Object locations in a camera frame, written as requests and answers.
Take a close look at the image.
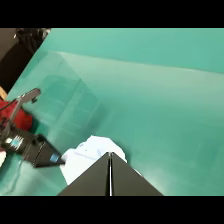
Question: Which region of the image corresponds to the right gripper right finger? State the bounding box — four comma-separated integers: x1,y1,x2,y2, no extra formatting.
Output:
111,152,165,197

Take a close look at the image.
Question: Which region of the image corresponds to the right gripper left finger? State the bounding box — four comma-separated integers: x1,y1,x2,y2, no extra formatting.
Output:
57,152,111,197

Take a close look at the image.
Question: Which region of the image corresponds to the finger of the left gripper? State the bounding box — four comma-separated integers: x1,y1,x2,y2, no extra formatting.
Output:
31,134,67,168

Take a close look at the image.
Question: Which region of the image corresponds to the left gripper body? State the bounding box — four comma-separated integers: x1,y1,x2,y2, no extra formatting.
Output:
0,127,45,163

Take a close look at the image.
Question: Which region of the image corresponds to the white shirt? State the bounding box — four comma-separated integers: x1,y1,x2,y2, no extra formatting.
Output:
59,134,142,186

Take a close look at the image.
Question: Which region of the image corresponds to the red garment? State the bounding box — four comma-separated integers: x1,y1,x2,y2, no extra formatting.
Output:
0,99,34,133

